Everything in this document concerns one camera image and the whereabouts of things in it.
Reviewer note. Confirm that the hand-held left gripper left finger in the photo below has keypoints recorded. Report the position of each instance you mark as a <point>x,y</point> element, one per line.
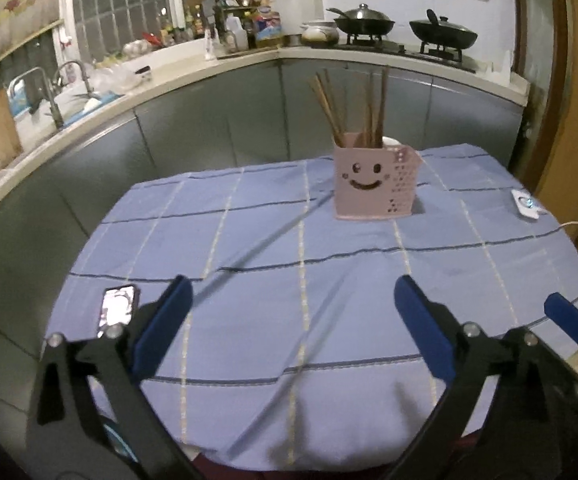
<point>164,330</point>

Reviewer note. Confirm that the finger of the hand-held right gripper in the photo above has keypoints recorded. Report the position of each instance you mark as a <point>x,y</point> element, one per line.
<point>566,372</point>
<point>569,316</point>

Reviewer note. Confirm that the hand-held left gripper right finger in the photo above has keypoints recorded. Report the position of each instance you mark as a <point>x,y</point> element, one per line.
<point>424,330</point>

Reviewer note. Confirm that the pink smiley utensil holder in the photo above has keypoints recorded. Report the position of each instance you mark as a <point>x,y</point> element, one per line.
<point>364,195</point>

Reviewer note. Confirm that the bunch of wooden chopsticks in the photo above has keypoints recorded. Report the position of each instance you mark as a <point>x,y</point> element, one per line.
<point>368,115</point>

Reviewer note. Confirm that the smartphone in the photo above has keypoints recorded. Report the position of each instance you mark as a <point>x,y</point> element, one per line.
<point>116,307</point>

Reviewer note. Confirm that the blue checked tablecloth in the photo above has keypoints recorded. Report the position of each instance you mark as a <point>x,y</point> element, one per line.
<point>319,310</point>

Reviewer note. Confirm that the white square device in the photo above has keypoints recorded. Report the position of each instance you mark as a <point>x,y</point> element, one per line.
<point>525,205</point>

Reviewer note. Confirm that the white cup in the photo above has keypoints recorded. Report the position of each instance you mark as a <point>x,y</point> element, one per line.
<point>391,141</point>

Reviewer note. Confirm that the kitchen counter with grey cabinets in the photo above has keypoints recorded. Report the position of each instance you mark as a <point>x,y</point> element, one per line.
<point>194,110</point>

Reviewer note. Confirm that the kitchen sink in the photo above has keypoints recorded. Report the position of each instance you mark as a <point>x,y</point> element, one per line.
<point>89,105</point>

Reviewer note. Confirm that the clear plastic bag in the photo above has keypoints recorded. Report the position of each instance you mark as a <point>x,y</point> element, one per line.
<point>114,79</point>

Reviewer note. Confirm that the tall metal faucet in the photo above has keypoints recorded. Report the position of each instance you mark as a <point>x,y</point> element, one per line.
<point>49,95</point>

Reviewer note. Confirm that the small curved metal faucet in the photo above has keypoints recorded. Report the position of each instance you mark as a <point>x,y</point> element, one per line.
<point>76,65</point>

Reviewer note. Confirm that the gas stove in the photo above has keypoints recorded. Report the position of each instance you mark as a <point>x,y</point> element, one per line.
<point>399,49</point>

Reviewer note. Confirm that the black wok with dark lid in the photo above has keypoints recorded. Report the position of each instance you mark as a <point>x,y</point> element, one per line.
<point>441,35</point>

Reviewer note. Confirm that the row of condiment bottles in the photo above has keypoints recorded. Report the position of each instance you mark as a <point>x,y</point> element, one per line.
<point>184,30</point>

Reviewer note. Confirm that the white plastic jug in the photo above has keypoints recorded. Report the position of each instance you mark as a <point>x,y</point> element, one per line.
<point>236,35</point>

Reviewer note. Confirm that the steel pot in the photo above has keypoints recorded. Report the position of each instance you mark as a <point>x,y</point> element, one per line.
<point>319,32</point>

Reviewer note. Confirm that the wok with steel lid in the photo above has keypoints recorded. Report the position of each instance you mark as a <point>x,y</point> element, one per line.
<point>364,20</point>

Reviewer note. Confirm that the cluttered kitchen rack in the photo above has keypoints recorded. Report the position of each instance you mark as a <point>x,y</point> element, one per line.
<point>259,20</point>

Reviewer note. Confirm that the barred window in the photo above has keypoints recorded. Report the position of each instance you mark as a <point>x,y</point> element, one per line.
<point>119,5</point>

